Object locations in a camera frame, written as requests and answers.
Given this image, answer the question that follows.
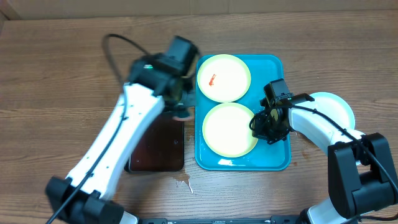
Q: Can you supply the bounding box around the black water basin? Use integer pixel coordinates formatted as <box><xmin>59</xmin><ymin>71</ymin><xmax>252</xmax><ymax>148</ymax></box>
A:
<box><xmin>124</xmin><ymin>115</ymin><xmax>184</xmax><ymax>173</ymax></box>

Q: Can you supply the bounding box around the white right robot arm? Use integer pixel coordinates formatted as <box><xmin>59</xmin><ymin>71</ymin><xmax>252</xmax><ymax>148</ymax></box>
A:
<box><xmin>249</xmin><ymin>105</ymin><xmax>397</xmax><ymax>223</ymax></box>

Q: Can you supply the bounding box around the blue plastic tray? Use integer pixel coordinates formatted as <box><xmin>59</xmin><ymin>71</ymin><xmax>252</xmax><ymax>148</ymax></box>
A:
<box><xmin>195</xmin><ymin>54</ymin><xmax>292</xmax><ymax>171</ymax></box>

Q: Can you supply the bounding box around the orange and green sponge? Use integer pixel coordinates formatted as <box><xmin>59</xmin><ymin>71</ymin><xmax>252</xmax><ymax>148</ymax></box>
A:
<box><xmin>172</xmin><ymin>110</ymin><xmax>192</xmax><ymax>122</ymax></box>

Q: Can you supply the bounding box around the yellow plate with red stain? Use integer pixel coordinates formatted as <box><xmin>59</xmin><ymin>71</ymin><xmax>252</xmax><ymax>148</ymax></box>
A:
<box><xmin>197</xmin><ymin>54</ymin><xmax>251</xmax><ymax>103</ymax></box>

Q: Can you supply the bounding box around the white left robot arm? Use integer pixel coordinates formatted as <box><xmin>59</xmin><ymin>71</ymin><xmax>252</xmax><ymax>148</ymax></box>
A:
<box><xmin>45</xmin><ymin>78</ymin><xmax>195</xmax><ymax>223</ymax></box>

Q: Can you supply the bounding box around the light blue plate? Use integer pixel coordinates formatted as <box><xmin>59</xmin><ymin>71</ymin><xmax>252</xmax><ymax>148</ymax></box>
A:
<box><xmin>310</xmin><ymin>92</ymin><xmax>356</xmax><ymax>129</ymax></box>

